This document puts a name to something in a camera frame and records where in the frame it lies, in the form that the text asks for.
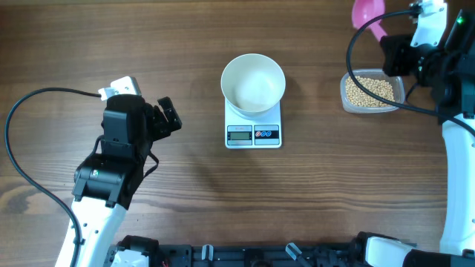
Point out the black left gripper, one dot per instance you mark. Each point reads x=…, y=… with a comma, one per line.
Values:
x=154, y=116

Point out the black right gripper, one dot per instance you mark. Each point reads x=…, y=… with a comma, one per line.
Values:
x=395, y=51

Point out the pink plastic scoop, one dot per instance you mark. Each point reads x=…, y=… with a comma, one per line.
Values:
x=365, y=10

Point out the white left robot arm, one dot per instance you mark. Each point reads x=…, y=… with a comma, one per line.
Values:
x=105, y=182

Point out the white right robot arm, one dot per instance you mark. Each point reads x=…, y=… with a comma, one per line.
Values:
x=447, y=68

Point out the white digital kitchen scale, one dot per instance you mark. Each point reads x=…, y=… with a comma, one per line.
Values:
x=252, y=132

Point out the white bowl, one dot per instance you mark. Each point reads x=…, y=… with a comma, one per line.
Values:
x=252, y=84

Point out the clear plastic container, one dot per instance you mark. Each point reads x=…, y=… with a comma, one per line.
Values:
x=354, y=100

